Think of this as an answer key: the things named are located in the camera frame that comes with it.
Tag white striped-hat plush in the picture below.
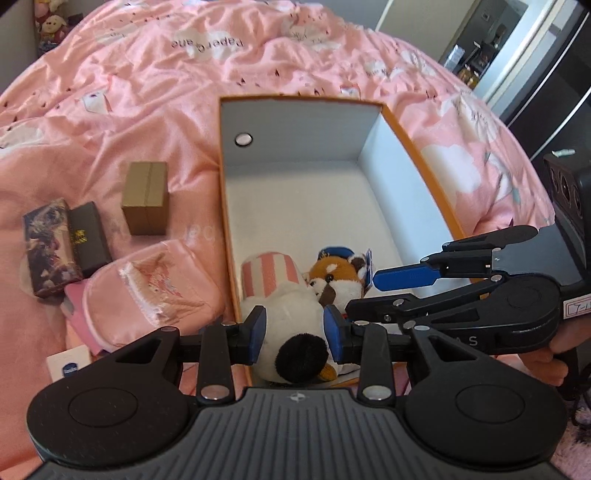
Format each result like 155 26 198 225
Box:
240 252 339 386

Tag red panda sailor plush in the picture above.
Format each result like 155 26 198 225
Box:
301 246 376 381

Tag pink zip pouch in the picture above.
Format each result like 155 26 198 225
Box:
81 240 224 352

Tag white hand cream tube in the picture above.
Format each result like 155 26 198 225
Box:
46 345 91 382

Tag black rectangular box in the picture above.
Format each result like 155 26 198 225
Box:
69 202 112 278

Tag gold jewellery box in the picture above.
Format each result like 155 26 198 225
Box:
121 162 169 236

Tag person's right hand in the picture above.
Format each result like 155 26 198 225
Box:
519 315 591 387

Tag patterned dark card box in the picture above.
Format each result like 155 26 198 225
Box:
23 198 83 298

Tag orange white cardboard box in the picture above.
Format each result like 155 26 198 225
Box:
216 94 468 386

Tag pink printed bed sheet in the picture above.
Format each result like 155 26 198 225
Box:
1 1 555 479

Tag plush toys in corner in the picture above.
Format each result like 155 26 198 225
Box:
34 0 84 55

